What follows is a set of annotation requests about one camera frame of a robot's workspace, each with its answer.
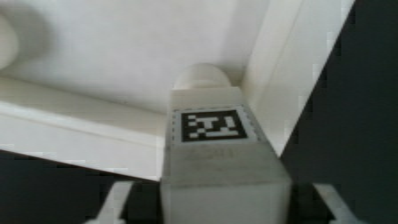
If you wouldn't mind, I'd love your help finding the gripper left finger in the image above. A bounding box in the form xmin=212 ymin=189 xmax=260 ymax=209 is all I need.
xmin=88 ymin=181 xmax=136 ymax=224

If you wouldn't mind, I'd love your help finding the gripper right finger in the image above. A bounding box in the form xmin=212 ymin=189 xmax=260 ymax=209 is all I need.
xmin=313 ymin=183 xmax=370 ymax=224

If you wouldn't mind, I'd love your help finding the white leg with tag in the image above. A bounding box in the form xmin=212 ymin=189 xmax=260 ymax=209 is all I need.
xmin=160 ymin=64 xmax=294 ymax=224

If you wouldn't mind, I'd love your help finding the white square tabletop part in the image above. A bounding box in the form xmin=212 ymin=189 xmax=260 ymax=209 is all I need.
xmin=0 ymin=0 xmax=359 ymax=180

